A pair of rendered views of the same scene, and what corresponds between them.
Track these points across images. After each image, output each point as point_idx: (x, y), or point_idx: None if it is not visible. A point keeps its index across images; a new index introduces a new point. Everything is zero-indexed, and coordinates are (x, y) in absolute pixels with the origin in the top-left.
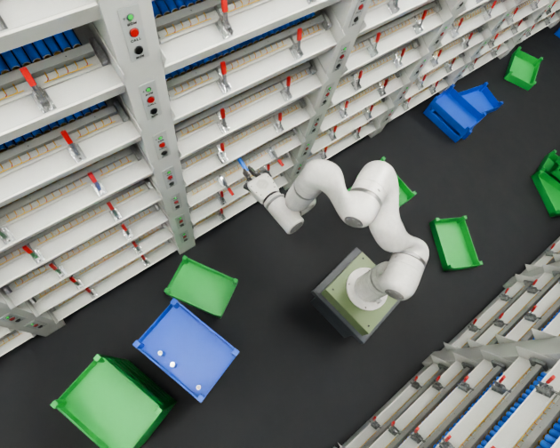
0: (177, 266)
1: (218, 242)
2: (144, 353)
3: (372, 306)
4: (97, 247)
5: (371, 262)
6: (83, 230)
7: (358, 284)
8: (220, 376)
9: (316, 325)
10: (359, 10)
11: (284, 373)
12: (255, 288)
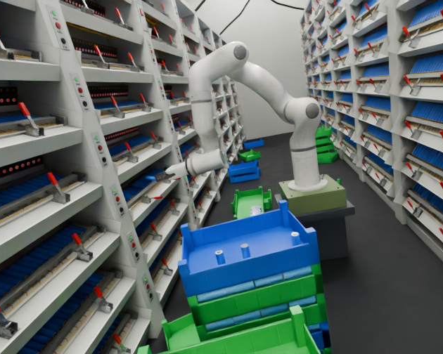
0: (163, 348)
1: (183, 301)
2: (202, 270)
3: (323, 182)
4: (52, 284)
5: (290, 180)
6: (27, 218)
7: (299, 177)
8: (299, 222)
9: (323, 268)
10: (152, 54)
11: (358, 312)
12: None
